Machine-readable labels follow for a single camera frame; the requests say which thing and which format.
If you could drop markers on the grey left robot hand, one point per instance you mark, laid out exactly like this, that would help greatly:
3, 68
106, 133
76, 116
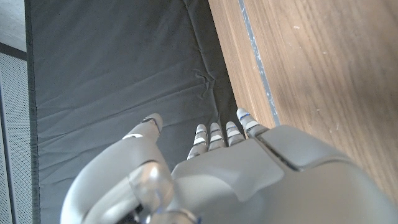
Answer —
233, 180

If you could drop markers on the grey marking tape strip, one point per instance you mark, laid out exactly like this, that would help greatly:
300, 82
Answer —
258, 62

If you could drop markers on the dark grey cloth mat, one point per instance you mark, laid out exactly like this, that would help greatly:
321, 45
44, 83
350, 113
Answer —
109, 62

